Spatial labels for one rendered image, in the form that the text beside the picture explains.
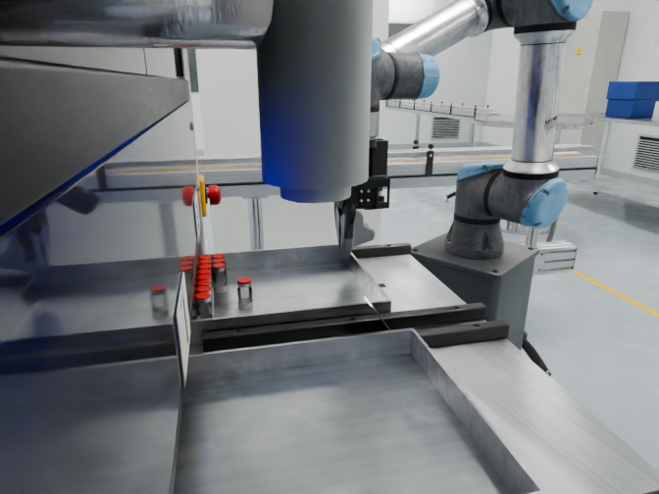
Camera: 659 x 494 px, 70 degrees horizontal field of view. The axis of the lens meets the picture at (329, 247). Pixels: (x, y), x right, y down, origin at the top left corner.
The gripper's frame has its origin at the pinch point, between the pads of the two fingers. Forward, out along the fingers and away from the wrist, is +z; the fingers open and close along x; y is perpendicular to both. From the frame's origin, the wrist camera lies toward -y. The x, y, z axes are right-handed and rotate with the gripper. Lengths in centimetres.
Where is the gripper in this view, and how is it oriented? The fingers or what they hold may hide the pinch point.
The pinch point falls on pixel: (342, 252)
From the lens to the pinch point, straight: 84.5
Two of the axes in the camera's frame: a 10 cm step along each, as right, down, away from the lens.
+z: 0.0, 9.4, 3.3
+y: 9.7, -0.7, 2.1
